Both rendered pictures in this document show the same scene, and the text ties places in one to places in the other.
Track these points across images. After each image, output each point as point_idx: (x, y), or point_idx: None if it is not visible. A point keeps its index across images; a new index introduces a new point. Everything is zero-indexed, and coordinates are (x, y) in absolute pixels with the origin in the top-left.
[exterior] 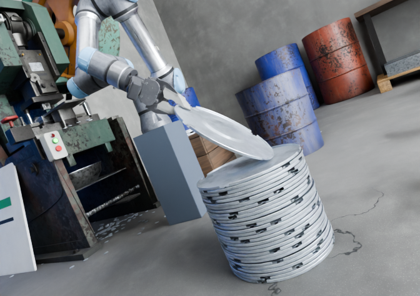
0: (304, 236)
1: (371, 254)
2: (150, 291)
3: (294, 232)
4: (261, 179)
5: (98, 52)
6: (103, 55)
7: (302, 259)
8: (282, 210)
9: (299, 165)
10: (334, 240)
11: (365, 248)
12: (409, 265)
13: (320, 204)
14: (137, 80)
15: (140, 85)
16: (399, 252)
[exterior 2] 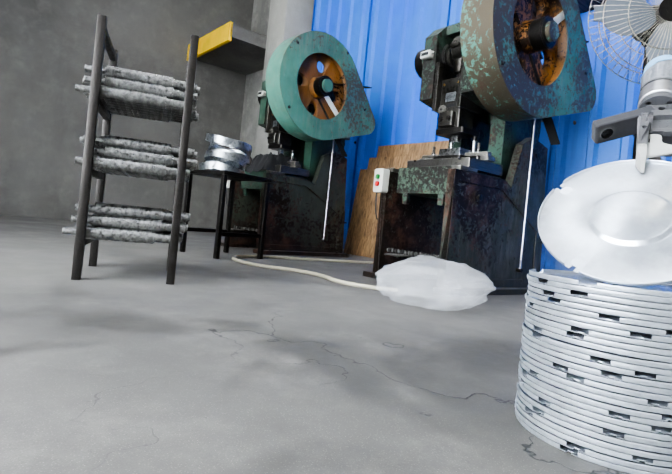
0: (526, 379)
1: (502, 451)
2: None
3: (524, 365)
4: (527, 278)
5: (654, 66)
6: (652, 72)
7: (518, 400)
8: (524, 327)
9: (566, 298)
10: (580, 458)
11: (521, 456)
12: (448, 448)
13: (581, 386)
14: (620, 116)
15: (597, 126)
16: (481, 460)
